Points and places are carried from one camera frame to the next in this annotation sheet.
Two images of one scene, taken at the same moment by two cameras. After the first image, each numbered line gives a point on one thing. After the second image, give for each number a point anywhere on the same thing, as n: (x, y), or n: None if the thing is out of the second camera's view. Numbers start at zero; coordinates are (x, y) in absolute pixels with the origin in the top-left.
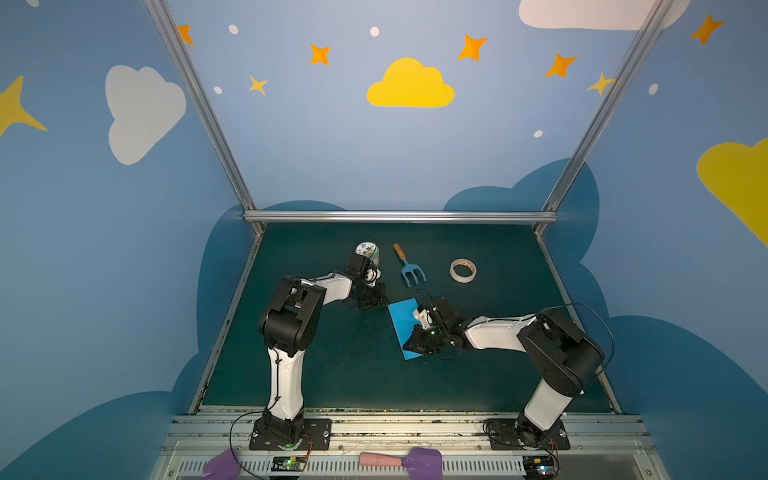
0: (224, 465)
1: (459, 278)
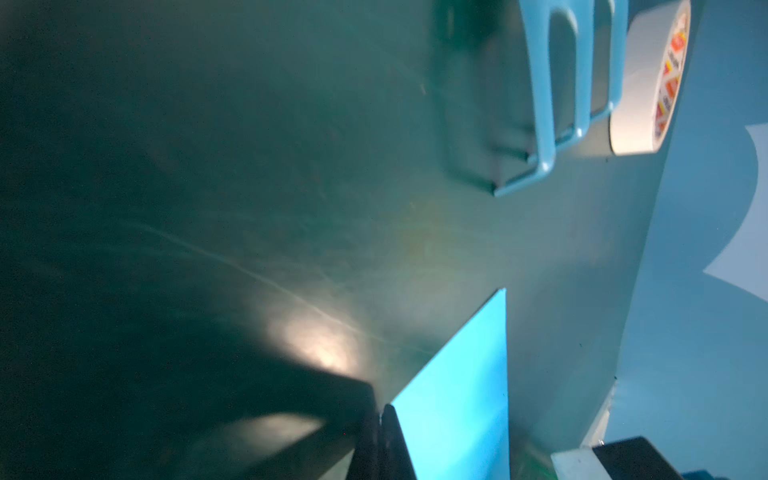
0: None
1: (657, 52)
